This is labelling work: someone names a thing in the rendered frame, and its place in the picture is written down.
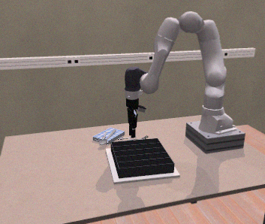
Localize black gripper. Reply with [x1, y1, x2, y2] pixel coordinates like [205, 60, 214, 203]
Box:
[126, 98, 139, 138]

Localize blue and white checkered towel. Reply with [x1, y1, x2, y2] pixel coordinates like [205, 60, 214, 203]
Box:
[93, 128, 125, 144]

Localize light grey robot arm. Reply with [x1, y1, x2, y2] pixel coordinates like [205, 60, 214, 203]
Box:
[125, 11, 236, 135]

